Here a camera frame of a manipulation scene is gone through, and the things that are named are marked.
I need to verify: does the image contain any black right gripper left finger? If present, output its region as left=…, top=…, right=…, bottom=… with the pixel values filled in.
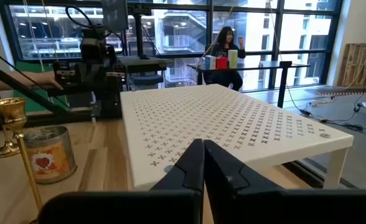
left=38, top=138, right=206, bottom=224

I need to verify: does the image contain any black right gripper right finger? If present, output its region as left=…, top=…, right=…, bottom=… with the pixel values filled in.
left=203, top=139, right=366, bottom=224

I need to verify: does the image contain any brass candlestick holder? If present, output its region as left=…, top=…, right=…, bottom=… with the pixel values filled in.
left=0, top=86, right=21, bottom=159
left=0, top=97, right=44, bottom=215

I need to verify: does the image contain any candle tin orange heart label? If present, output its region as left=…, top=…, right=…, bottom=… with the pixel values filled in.
left=23, top=126, right=78, bottom=185

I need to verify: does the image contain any person's forearm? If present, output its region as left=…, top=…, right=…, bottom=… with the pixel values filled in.
left=0, top=73, right=36, bottom=91

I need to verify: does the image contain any person's hand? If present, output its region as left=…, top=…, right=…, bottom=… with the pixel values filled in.
left=30, top=70, right=64, bottom=91

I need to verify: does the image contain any green panel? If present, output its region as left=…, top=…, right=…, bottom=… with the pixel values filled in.
left=13, top=60, right=68, bottom=113

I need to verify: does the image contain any white perforated metal shelf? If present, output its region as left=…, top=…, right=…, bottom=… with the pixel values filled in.
left=120, top=83, right=355, bottom=191

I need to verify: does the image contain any black equipment stand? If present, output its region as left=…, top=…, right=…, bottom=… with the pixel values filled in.
left=117, top=4, right=173, bottom=91

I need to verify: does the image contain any black monitor on pole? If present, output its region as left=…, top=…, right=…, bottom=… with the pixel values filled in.
left=101, top=0, right=129, bottom=32

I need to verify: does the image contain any red box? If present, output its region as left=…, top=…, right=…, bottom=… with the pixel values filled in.
left=215, top=57, right=229, bottom=70

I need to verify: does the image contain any blue and white box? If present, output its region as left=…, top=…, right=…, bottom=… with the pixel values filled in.
left=204, top=55, right=217, bottom=70

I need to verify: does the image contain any black desk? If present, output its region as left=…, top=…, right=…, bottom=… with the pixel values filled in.
left=187, top=60, right=311, bottom=109

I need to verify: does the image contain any white power strip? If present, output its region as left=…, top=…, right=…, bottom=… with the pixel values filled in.
left=310, top=98, right=335, bottom=107

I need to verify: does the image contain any white and green box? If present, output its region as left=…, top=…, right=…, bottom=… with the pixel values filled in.
left=227, top=49, right=238, bottom=69

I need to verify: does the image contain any person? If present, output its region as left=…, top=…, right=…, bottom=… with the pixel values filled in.
left=203, top=26, right=246, bottom=92

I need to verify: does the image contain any wooden pallet stack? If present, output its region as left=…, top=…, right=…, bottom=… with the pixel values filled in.
left=338, top=42, right=366, bottom=88

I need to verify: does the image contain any black aluminium table frame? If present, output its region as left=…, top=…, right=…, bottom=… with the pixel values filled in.
left=0, top=43, right=93, bottom=131

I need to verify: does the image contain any black floor cable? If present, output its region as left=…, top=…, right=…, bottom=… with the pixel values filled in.
left=294, top=107, right=366, bottom=140

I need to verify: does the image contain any patterned floor cable cover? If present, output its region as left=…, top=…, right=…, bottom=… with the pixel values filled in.
left=315, top=88, right=366, bottom=96

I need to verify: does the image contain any black window frame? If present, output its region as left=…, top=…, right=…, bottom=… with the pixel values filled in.
left=0, top=0, right=342, bottom=93

